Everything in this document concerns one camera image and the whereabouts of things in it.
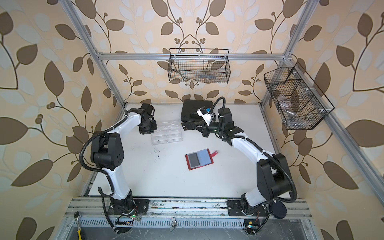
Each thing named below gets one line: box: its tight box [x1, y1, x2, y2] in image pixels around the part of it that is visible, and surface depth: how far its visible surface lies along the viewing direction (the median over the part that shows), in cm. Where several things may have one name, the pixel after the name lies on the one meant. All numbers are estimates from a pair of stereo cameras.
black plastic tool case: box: [180, 99, 214, 122], surface depth 112 cm
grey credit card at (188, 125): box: [181, 121, 197, 131], surface depth 81 cm
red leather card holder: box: [185, 148, 218, 171], surface depth 93 cm
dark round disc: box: [271, 201, 287, 219], surface depth 74 cm
